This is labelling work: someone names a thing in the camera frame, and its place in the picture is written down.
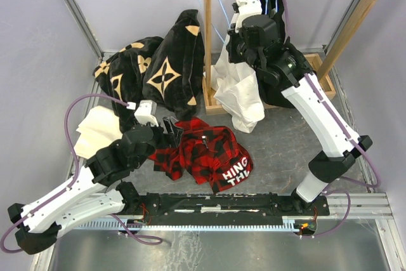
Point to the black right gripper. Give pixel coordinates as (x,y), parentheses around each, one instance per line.
(233,57)

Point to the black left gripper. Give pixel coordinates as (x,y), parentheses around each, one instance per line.
(174,132)

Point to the red black plaid shirt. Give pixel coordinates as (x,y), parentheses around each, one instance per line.
(210,154)

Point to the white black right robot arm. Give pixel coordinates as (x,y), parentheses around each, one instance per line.
(341,145)

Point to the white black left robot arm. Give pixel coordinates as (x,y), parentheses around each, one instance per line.
(97,189)

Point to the white hanging shirt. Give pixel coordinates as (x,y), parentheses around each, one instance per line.
(237,92)

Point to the black hanging garment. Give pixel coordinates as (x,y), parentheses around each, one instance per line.
(284,64)

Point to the black beige patterned blanket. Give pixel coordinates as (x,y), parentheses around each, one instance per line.
(166,70)

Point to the folded white cloth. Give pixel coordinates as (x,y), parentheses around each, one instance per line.
(98,130)

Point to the wooden clothes rack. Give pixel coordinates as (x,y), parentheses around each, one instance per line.
(348,30)

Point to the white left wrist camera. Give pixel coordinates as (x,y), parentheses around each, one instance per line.
(144,112)

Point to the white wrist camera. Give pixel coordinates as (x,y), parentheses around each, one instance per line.
(144,112)
(243,9)

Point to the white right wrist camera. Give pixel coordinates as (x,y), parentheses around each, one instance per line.
(243,9)

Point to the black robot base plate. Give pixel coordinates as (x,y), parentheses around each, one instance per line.
(154,204)

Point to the white slotted cable duct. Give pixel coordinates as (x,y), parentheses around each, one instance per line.
(205,222)

